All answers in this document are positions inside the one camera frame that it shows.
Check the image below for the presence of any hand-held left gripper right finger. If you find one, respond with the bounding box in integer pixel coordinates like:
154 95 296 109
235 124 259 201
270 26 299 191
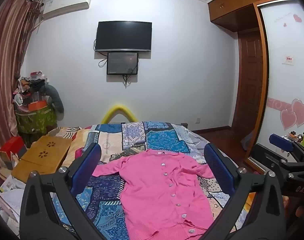
204 143 286 240

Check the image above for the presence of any brown striped curtain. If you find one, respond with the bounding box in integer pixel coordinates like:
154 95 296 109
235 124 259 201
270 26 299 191
0 0 43 170

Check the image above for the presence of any pink button cardigan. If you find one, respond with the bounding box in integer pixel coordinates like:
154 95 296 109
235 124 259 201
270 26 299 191
92 149 239 240

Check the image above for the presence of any yellow foam tube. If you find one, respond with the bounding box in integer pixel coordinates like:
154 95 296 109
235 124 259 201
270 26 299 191
101 102 139 124

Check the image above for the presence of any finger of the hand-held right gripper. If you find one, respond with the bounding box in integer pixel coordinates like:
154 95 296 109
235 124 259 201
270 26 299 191
254 143 304 179
269 133 304 161

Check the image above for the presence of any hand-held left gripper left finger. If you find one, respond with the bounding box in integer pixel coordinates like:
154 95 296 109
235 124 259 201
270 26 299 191
19 142 105 240

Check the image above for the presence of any red box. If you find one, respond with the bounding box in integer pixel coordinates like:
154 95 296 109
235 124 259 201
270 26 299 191
0 136 27 159

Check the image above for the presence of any grey plush toy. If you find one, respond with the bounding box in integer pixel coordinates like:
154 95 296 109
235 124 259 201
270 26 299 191
40 82 65 113

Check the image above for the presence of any dark blue cloth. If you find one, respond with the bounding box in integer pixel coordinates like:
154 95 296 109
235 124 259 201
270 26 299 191
241 132 256 153

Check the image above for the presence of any white air conditioner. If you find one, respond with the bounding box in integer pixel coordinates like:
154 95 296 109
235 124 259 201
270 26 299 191
40 0 93 20

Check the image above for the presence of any person's right hand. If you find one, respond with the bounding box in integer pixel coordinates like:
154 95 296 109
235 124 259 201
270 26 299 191
283 195 304 233

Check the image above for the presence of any black wall television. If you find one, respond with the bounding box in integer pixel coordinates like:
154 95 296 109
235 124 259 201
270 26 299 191
96 21 152 52

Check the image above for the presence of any wooden folding lap desk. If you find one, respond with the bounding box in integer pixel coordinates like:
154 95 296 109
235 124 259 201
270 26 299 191
11 135 73 184

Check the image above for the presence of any red white door sticker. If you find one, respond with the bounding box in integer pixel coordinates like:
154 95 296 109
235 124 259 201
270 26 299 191
282 54 296 65

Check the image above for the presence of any wooden overhead cabinet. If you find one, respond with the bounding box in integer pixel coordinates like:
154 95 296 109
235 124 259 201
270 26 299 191
207 0 295 32

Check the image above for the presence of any orange box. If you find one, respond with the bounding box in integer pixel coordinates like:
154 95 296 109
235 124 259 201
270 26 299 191
28 100 47 112

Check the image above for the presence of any pile of mixed clothes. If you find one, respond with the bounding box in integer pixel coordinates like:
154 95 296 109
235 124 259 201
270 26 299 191
13 70 51 110

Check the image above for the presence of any grey checked sheet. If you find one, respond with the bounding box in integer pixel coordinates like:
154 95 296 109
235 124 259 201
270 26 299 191
177 125 238 170

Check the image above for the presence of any brown wooden door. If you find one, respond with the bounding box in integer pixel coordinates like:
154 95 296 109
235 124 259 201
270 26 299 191
238 31 264 130

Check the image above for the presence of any peach patterned quilt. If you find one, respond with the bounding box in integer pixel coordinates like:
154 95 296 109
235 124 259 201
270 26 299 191
48 126 95 163

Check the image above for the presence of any blue patchwork bed sheet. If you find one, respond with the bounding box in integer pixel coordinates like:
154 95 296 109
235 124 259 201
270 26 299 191
50 121 255 240

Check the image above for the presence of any small black wall monitor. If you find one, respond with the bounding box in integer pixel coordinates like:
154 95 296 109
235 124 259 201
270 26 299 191
107 52 139 75

